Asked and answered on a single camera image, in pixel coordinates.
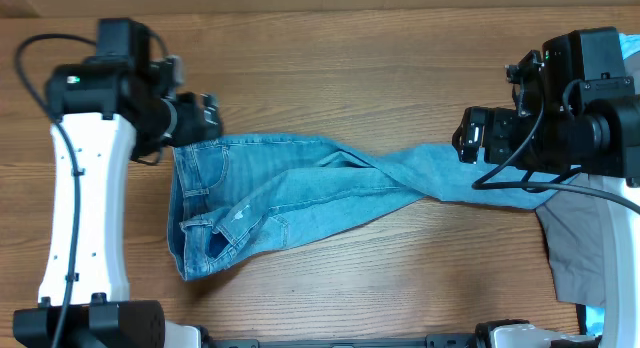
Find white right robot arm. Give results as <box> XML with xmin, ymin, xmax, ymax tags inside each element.
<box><xmin>452</xmin><ymin>75</ymin><xmax>639</xmax><ymax>347</ymax></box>

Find light blue folded garment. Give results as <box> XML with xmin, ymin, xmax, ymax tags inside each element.
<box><xmin>584</xmin><ymin>33</ymin><xmax>639</xmax><ymax>336</ymax></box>

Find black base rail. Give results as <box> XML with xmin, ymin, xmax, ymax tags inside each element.
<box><xmin>202</xmin><ymin>333</ymin><xmax>486</xmax><ymax>348</ymax></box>

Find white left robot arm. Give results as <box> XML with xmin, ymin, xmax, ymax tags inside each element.
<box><xmin>13</xmin><ymin>56</ymin><xmax>220</xmax><ymax>347</ymax></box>

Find light blue denim jeans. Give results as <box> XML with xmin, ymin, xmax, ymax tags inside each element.
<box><xmin>167</xmin><ymin>133</ymin><xmax>554</xmax><ymax>281</ymax></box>

